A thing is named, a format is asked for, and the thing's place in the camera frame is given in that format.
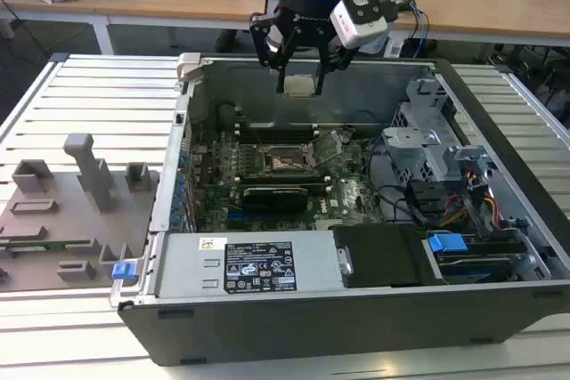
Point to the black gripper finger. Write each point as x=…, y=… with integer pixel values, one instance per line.
x=258, y=37
x=331, y=59

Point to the silver-topped CPU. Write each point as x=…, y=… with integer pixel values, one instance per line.
x=299, y=85

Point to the CPU socket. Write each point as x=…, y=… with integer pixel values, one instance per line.
x=285, y=162

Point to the blue expansion slot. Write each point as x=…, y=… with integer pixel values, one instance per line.
x=238, y=215

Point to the wooden desk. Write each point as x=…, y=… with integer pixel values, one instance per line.
x=178, y=2

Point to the metal drive cage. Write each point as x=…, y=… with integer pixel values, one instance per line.
x=414, y=148

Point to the green motherboard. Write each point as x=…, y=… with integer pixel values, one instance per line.
x=347, y=202

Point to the black graphics card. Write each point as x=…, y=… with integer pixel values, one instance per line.
x=276, y=199

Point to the blue-topped capacitor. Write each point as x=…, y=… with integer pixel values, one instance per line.
x=178, y=196
x=176, y=209
x=174, y=221
x=181, y=182

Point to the black plastic shroud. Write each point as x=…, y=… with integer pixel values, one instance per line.
x=383, y=255

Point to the hard disk in blue carrier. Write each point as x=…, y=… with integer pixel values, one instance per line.
x=445, y=242

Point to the silver power supply unit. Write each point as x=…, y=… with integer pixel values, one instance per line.
x=187, y=264

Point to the grey parts rack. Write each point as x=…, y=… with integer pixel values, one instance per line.
x=67, y=202

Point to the blue case latch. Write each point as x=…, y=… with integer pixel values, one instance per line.
x=123, y=271

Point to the dark open PC case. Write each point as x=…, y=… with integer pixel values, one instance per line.
x=311, y=331

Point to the green RAM stick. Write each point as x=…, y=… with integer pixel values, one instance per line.
x=67, y=244

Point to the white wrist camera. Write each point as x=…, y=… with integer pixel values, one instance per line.
x=356, y=30

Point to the grey plastic bracket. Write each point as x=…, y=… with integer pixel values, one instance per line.
x=467, y=155

